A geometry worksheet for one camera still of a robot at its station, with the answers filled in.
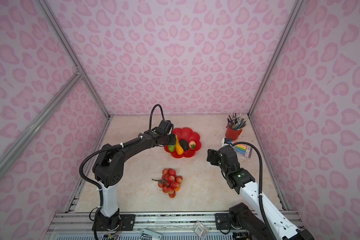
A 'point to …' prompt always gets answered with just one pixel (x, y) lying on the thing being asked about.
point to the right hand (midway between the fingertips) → (214, 150)
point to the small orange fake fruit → (178, 189)
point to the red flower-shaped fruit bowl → (187, 134)
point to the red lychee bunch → (170, 182)
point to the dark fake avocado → (184, 144)
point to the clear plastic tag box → (201, 230)
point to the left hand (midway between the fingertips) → (175, 137)
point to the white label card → (155, 236)
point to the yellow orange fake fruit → (179, 148)
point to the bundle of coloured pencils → (236, 122)
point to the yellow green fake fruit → (171, 148)
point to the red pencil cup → (231, 133)
